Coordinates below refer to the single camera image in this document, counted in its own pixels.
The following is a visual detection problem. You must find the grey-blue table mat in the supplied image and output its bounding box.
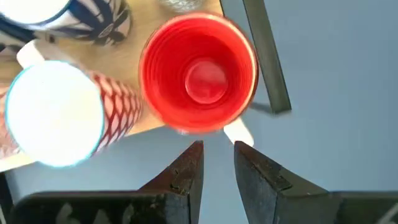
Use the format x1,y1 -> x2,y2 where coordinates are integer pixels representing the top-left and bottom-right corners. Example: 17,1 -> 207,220
4,0 -> 398,224

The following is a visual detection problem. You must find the glossy red mug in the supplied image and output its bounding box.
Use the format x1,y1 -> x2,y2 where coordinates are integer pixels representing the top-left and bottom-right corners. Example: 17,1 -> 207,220
138,11 -> 259,147

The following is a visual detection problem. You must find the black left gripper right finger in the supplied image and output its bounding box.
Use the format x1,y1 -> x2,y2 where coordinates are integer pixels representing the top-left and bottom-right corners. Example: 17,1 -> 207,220
233,140 -> 398,224

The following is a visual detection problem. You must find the white mug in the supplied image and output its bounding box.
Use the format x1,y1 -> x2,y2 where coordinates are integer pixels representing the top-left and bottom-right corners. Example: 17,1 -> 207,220
0,0 -> 133,47

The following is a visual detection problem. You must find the red lattice patterned mug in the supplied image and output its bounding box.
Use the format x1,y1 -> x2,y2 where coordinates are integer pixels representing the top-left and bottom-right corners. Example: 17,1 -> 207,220
0,39 -> 144,169

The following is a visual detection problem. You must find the wooden tray with black handles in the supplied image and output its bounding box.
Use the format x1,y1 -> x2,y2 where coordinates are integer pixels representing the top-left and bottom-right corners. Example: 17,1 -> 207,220
0,0 -> 292,174

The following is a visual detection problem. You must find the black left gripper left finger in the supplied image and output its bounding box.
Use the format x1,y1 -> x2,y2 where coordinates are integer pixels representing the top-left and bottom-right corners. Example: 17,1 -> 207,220
9,140 -> 205,224

